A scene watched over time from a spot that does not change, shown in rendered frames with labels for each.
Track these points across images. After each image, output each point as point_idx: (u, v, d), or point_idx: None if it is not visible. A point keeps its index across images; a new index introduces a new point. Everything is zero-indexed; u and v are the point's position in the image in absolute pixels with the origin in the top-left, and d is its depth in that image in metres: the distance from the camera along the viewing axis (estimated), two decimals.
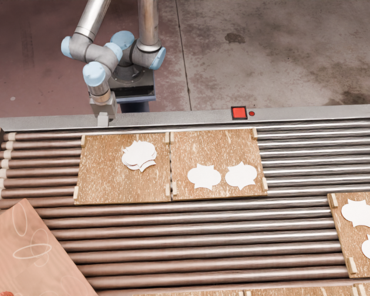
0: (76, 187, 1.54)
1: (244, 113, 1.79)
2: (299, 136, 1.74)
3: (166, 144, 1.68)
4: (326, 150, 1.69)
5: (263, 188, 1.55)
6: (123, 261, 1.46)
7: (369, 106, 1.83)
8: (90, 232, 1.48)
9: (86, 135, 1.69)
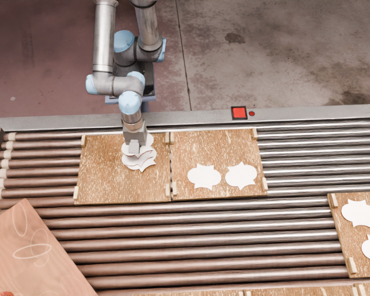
0: (76, 187, 1.54)
1: (244, 113, 1.79)
2: (299, 136, 1.74)
3: (166, 144, 1.68)
4: (326, 150, 1.69)
5: (263, 188, 1.55)
6: (123, 261, 1.46)
7: (369, 106, 1.83)
8: (90, 232, 1.48)
9: (86, 135, 1.69)
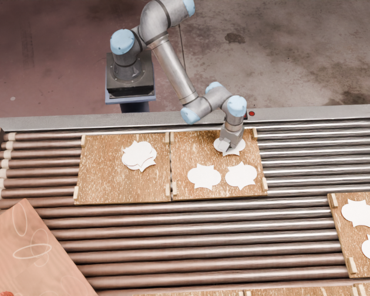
0: (76, 187, 1.54)
1: (244, 113, 1.79)
2: (299, 136, 1.74)
3: (166, 144, 1.68)
4: (326, 150, 1.69)
5: (263, 188, 1.55)
6: (123, 261, 1.46)
7: (369, 106, 1.83)
8: (90, 232, 1.48)
9: (86, 135, 1.69)
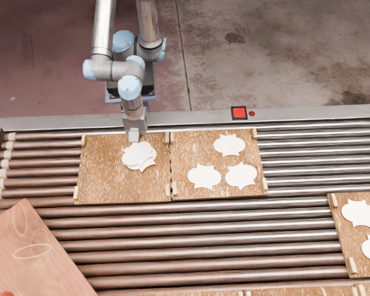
0: (76, 187, 1.54)
1: (244, 113, 1.79)
2: (299, 136, 1.74)
3: (166, 144, 1.68)
4: (326, 150, 1.69)
5: (263, 188, 1.55)
6: (123, 261, 1.46)
7: (369, 106, 1.83)
8: (90, 232, 1.48)
9: (86, 135, 1.69)
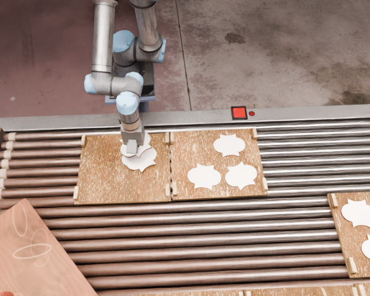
0: (76, 187, 1.54)
1: (244, 113, 1.79)
2: (299, 136, 1.74)
3: (166, 144, 1.68)
4: (326, 150, 1.69)
5: (263, 188, 1.55)
6: (123, 261, 1.46)
7: (369, 106, 1.83)
8: (90, 232, 1.48)
9: (86, 135, 1.69)
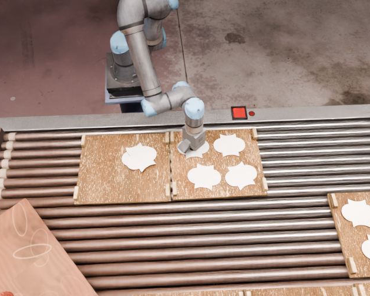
0: (76, 187, 1.54)
1: (244, 113, 1.79)
2: (299, 136, 1.74)
3: (166, 144, 1.68)
4: (326, 150, 1.69)
5: (263, 188, 1.55)
6: (123, 261, 1.46)
7: (369, 106, 1.83)
8: (90, 232, 1.48)
9: (86, 135, 1.69)
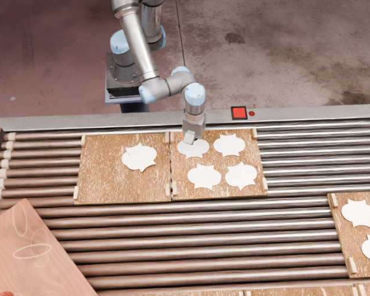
0: (76, 187, 1.54)
1: (244, 113, 1.79)
2: (299, 136, 1.74)
3: (166, 144, 1.68)
4: (326, 150, 1.69)
5: (263, 188, 1.55)
6: (123, 261, 1.46)
7: (369, 106, 1.83)
8: (90, 232, 1.48)
9: (86, 135, 1.69)
